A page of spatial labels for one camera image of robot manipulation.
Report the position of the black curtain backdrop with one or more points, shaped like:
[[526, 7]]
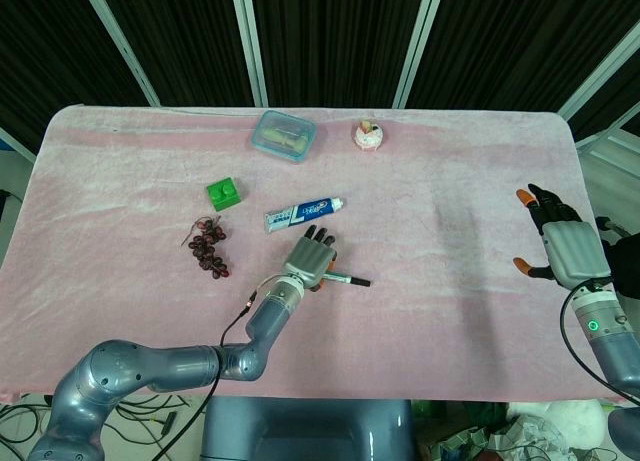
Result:
[[340, 36]]

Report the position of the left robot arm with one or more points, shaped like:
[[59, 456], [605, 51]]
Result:
[[165, 366]]

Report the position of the blue white toothpaste tube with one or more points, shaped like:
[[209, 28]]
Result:
[[305, 213]]

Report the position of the blue grey robot torso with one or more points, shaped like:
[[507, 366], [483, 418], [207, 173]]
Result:
[[305, 431]]

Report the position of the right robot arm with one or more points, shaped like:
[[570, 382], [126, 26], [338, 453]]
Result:
[[615, 346]]

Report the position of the pink toy cake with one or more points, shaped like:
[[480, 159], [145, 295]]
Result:
[[368, 137]]

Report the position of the pink fluffy tablecloth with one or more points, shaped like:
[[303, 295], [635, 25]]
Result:
[[400, 306]]

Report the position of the black marker cap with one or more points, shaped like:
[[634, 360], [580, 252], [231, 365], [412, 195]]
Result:
[[362, 282]]

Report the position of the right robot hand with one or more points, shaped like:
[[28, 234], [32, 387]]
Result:
[[575, 251]]

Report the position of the crumpled white plastic bags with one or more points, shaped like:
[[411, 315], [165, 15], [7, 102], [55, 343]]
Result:
[[545, 428]]

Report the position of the white partition frame post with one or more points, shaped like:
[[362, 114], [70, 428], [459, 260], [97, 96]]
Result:
[[600, 66], [250, 41], [122, 46], [417, 46]]

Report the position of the green white marker pen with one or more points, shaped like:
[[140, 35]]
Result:
[[342, 277]]

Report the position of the dark red grape bunch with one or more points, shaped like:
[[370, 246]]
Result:
[[207, 248]]

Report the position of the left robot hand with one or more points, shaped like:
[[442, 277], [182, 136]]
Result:
[[310, 258]]

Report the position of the clear container blue lid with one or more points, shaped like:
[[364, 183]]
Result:
[[283, 137]]

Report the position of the green toy brick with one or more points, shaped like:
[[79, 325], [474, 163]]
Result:
[[223, 195]]

